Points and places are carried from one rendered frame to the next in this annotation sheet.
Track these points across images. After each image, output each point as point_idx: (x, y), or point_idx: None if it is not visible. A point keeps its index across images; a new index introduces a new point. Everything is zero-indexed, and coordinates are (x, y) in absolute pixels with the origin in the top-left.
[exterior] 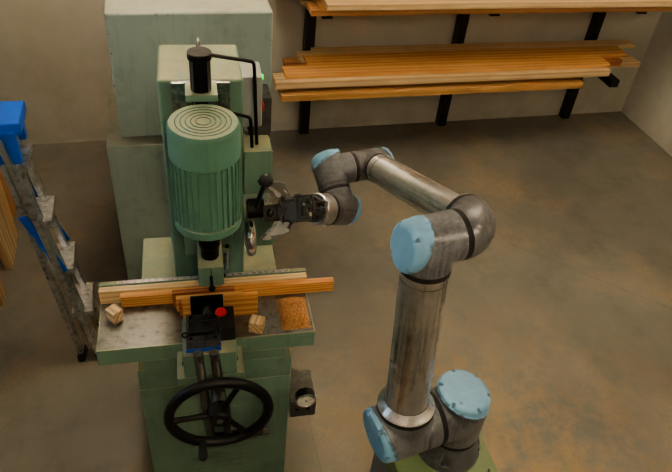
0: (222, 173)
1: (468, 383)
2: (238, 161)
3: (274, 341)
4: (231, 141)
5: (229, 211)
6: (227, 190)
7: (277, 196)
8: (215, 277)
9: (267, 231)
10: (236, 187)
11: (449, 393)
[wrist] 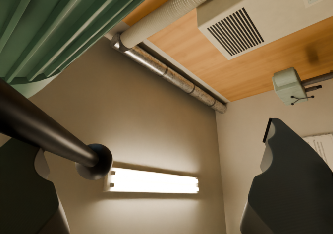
0: (75, 60)
1: None
2: (11, 79)
3: None
4: (27, 97)
5: None
6: (94, 36)
7: (64, 228)
8: None
9: (270, 142)
10: (68, 43)
11: None
